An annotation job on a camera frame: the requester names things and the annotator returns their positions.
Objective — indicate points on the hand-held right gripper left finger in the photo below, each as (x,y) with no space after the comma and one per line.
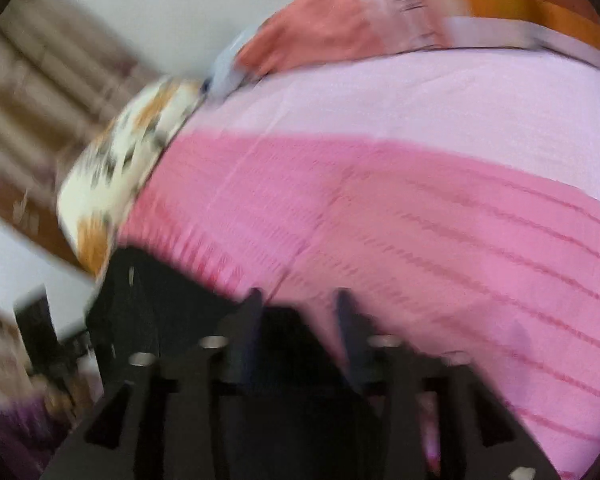
(250,322)

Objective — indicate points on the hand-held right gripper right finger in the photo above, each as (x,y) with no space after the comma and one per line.
(346,322)

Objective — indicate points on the black pants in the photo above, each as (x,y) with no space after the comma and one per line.
(170,300)

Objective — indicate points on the person's left forearm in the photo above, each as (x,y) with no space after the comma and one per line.
(10,440)

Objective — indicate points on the brown wooden door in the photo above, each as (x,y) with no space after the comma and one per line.
(35,225)

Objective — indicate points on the pink checked blanket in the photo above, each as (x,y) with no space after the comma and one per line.
(405,240)

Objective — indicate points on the floral print pillow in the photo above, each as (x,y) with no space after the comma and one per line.
(125,160)

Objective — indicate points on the beige curtain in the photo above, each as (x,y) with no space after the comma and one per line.
(45,85)

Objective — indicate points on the light blue cloth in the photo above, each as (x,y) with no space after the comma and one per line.
(225,65)

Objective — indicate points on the orange checkered pillow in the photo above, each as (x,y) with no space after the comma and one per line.
(340,15)

